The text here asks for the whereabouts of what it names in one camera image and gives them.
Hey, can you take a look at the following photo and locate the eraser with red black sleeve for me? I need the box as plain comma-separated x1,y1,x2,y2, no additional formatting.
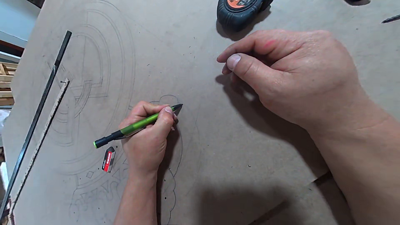
101,146,116,173

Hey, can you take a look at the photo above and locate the long black metal bar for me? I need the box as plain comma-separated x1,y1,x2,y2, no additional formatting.
0,30,72,221

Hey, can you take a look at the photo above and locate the person's right hand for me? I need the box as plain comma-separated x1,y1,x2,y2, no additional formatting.
216,29,372,135

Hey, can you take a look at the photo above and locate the green mechanical pencil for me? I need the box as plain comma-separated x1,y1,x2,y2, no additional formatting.
93,103,184,149

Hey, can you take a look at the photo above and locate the person's left forearm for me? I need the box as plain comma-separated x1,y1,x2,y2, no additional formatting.
113,170,159,225

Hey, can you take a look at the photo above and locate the stack of wooden slats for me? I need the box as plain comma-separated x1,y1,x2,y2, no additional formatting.
0,62,18,106

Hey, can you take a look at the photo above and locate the person's right forearm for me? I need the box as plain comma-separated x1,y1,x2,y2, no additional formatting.
308,91,400,225

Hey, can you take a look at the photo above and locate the black orange tape measure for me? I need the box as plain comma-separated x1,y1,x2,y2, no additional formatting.
217,0,274,33

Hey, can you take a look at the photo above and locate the dark pointed tool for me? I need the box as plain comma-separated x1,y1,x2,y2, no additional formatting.
381,14,400,24

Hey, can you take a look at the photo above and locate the thin rough wooden strip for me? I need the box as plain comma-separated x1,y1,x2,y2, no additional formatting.
9,78,70,216

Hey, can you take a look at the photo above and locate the large board with pencil drawing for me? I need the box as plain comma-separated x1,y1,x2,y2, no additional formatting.
1,0,400,225

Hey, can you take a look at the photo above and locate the person's left hand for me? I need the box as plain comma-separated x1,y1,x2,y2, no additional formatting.
119,101,179,175

